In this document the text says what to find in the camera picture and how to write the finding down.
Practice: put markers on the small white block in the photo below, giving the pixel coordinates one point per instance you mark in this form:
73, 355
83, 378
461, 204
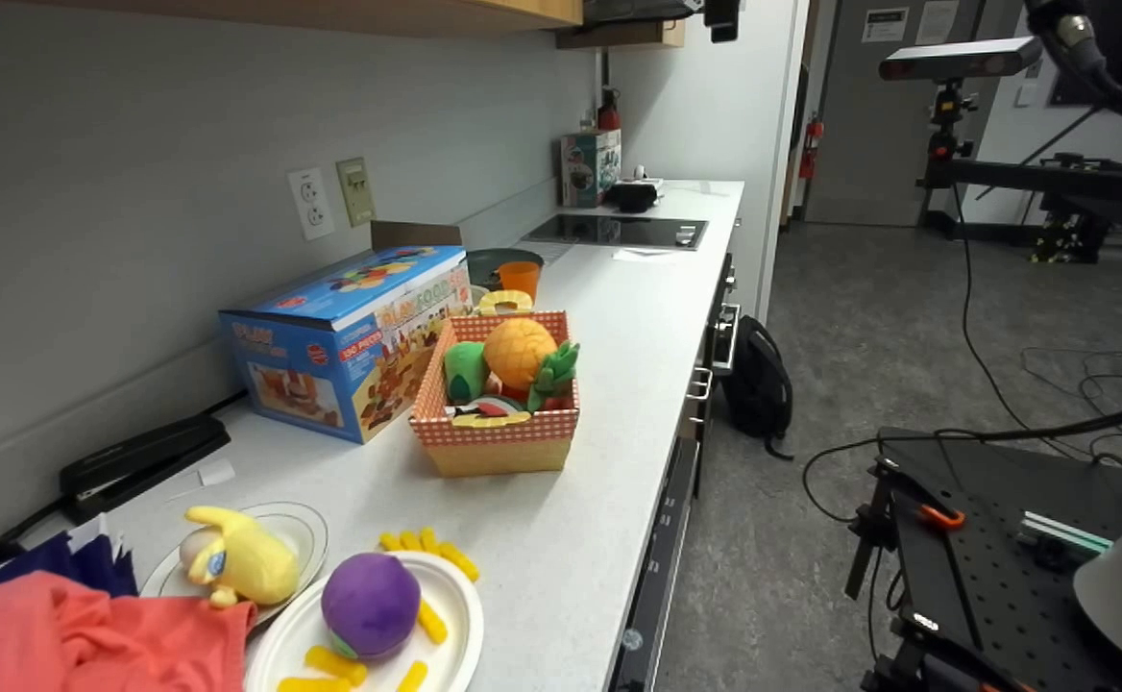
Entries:
216, 476

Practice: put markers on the white round plate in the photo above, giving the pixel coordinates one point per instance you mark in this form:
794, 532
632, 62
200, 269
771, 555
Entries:
457, 630

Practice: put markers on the beige wall switch plate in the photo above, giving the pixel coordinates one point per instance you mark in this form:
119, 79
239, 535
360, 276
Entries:
356, 191

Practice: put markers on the black cooktop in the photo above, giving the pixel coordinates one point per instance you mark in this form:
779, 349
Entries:
612, 232

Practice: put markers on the green plush toy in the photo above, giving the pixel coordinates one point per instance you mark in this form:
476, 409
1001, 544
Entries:
467, 372

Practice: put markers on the orange plastic cup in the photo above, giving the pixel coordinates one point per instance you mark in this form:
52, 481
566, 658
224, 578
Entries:
520, 278

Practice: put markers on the pink cloth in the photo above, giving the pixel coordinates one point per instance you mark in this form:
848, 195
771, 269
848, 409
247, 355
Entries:
84, 637

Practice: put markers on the blue toy food box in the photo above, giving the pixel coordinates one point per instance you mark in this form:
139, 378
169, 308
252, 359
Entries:
331, 336

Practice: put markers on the round shallow bowl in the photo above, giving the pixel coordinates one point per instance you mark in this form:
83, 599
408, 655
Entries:
486, 262

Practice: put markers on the black pot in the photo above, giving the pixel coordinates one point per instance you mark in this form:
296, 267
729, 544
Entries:
632, 198

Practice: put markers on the stereo camera bar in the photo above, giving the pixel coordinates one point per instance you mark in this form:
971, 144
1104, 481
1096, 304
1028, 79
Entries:
953, 59

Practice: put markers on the black backpack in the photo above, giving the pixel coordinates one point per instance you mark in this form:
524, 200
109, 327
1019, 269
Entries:
759, 385

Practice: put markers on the red checkered basket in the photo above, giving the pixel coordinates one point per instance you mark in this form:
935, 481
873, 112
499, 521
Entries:
497, 445

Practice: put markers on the light green tube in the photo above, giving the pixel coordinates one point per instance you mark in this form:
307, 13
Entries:
1067, 532

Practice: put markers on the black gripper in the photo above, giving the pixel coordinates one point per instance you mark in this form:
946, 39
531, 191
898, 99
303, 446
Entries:
718, 18

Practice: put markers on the purple plush ball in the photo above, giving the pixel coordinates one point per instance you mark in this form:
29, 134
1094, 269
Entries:
370, 610

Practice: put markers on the yellow toy fry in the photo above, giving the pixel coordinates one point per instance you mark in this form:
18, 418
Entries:
411, 677
433, 626
457, 559
397, 544
303, 686
335, 662

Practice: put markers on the black stapler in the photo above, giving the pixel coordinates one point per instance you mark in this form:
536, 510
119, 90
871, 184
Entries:
139, 464

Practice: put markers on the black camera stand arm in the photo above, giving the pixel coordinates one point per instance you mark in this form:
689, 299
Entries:
1036, 179

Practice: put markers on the yellow plush toy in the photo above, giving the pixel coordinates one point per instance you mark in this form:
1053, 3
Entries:
247, 564

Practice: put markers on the wooden wall cabinet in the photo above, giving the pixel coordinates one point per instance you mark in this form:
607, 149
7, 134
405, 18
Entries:
624, 36
370, 13

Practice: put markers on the white wall outlet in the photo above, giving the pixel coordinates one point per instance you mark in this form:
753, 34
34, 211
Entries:
312, 204

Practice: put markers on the red white plush slice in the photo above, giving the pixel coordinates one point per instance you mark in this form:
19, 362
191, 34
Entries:
490, 409

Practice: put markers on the orange pineapple plush toy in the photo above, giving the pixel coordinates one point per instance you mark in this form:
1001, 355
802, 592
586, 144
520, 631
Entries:
520, 353

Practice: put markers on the white door sign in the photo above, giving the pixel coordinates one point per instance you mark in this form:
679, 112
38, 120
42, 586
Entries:
884, 25

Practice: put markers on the small red wall extinguisher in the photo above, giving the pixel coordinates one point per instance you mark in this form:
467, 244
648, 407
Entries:
816, 150

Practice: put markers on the dark blue cloth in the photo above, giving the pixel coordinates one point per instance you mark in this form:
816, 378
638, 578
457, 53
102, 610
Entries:
68, 564

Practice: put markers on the black robot table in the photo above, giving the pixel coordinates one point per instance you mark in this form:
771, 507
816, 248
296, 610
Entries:
1008, 591

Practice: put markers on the clear round plate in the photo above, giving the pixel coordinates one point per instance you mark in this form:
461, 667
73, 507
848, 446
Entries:
307, 528

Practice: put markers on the patterned carton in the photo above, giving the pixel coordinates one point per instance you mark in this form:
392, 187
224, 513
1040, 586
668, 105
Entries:
579, 172

